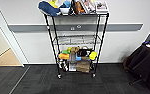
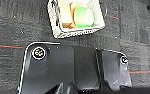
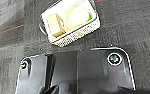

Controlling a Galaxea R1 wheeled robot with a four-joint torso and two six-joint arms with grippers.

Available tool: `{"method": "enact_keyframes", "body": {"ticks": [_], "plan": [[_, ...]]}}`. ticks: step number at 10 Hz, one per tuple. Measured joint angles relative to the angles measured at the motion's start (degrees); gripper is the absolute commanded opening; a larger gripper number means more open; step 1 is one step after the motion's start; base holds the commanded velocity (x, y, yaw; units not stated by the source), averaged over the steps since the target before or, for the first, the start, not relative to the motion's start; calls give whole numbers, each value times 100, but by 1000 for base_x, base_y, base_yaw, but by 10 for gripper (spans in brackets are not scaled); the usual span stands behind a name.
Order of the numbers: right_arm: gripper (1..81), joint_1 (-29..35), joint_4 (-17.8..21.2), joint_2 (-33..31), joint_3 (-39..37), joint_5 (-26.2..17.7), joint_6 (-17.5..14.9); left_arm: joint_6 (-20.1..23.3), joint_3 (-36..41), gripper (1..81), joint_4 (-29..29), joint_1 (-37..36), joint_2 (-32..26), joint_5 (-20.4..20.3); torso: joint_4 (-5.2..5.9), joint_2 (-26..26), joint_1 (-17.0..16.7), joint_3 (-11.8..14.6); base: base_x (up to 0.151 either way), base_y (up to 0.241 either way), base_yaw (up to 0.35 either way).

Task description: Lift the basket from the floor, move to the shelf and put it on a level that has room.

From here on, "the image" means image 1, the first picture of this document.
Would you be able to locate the black and white pack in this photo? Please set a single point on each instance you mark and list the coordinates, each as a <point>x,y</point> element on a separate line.
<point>63,66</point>

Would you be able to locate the yellow-green small toy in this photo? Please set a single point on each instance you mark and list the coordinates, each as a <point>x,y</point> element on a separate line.
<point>69,50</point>

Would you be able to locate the brown cardboard box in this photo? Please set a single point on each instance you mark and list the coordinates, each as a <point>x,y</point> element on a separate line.
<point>83,66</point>

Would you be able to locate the orange toy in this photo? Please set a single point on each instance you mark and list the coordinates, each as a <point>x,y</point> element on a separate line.
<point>79,8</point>

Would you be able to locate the magazine with portrait cover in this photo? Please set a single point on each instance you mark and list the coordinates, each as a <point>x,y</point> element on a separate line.
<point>88,6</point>

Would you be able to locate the long grey wall band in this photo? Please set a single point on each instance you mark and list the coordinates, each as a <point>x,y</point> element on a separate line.
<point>31,27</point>

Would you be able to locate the grey box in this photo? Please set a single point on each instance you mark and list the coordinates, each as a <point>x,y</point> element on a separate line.
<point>72,61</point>

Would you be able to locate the yellow sponge block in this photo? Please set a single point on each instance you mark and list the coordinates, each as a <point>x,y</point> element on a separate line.
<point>93,55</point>

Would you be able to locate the white printed box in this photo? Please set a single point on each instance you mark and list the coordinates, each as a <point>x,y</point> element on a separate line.
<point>72,68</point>

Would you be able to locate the green box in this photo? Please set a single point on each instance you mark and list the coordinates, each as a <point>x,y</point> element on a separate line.
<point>64,52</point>

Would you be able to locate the black chair with dark cloth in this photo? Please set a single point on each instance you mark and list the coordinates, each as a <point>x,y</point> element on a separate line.
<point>144,66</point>

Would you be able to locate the black bag with print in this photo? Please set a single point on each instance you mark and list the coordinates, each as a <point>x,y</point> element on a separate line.
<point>84,54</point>

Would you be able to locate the blue whale plush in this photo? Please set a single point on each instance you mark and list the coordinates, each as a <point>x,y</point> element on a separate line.
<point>48,8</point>

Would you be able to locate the white door frame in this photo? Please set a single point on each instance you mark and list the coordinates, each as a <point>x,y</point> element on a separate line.
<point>11,40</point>

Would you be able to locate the black flat frame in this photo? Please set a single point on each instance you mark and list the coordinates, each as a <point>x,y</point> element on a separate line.
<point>73,7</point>

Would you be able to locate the small white wall outlet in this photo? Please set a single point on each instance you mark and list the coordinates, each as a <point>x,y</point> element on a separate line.
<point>72,29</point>
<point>78,26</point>

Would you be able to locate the white bowl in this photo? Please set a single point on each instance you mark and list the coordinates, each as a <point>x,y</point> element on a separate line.
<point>64,11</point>

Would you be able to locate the white box with picture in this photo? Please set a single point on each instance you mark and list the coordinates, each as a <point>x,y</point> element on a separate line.
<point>101,6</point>

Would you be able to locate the brown bag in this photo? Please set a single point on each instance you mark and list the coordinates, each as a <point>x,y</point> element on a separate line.
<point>126,63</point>

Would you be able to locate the small light blue plush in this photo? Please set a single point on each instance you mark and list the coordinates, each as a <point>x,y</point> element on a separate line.
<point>66,4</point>

